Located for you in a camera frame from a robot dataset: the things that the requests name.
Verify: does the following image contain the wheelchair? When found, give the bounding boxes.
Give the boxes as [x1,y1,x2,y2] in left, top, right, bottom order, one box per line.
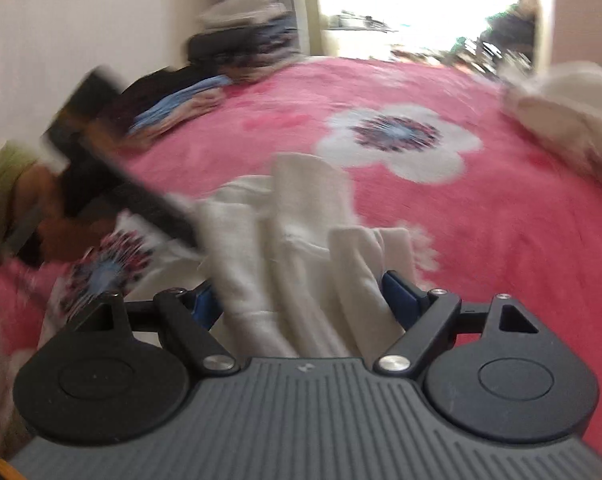
[480,0,542,69]

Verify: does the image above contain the stack of folded clothes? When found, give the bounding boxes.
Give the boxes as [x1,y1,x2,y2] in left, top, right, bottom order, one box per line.
[188,0,302,84]

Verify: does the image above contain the person's left hand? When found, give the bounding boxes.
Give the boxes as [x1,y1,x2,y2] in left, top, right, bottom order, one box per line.
[31,167,119,266]

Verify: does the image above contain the black folded garment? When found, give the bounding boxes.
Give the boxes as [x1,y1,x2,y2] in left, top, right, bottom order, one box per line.
[115,64,228,113]

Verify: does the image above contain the red floral blanket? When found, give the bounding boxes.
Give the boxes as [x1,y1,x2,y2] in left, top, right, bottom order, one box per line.
[0,55,602,461]

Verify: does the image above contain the light blue folded garment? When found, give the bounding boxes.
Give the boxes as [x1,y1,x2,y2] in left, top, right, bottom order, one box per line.
[130,75,232,133]

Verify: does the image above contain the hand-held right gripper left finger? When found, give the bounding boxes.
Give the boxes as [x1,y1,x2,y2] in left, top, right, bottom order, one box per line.
[72,282,242,377]

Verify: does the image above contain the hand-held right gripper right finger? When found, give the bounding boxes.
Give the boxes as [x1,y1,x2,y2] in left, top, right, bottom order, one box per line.
[373,270,540,377]

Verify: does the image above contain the white sweatshirt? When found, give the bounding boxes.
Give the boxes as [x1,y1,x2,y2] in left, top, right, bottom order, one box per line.
[193,152,418,358]

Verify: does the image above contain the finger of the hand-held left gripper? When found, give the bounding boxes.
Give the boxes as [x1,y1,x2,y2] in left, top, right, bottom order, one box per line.
[98,157,202,252]

